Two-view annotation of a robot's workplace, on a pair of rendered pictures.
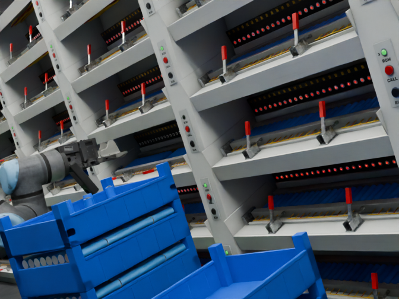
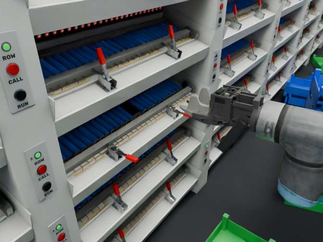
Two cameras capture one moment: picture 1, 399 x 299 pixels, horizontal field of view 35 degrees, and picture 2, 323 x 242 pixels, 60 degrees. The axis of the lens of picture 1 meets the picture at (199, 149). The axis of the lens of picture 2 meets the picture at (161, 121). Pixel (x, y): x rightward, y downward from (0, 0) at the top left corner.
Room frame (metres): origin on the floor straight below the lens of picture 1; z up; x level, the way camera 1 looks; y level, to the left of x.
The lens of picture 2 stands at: (2.23, 0.85, 0.95)
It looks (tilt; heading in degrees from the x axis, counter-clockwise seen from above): 31 degrees down; 250
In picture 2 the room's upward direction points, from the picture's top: straight up
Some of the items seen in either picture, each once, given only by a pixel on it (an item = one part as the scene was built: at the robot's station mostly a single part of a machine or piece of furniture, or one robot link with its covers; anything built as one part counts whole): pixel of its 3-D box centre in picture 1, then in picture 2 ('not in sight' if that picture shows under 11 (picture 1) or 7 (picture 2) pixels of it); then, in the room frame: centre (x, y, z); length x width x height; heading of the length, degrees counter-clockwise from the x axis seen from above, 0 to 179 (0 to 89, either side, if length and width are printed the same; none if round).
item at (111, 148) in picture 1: (113, 149); (203, 98); (1.89, 0.25, 0.61); 0.09 x 0.03 x 0.06; 116
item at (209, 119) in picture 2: not in sight; (209, 116); (1.91, 0.32, 0.59); 0.09 x 0.05 x 0.02; 132
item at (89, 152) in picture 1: (78, 156); (236, 109); (1.85, 0.35, 0.62); 0.12 x 0.08 x 0.09; 124
